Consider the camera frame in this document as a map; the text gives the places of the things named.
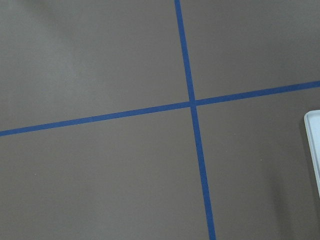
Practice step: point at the white rectangular tray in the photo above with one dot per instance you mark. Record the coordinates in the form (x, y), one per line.
(312, 127)

